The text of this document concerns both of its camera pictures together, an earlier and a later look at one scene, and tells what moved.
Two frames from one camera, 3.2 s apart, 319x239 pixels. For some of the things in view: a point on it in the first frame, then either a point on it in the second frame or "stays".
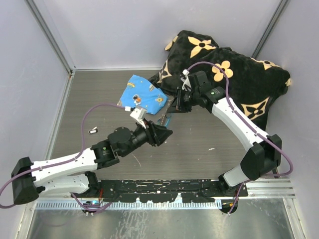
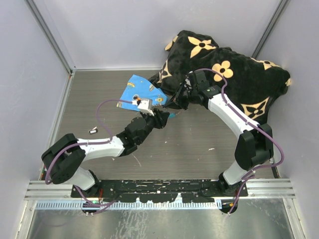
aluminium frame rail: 255,188 stays
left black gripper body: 150,136 to 156,121
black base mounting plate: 200,190 stays
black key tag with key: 93,130 stays
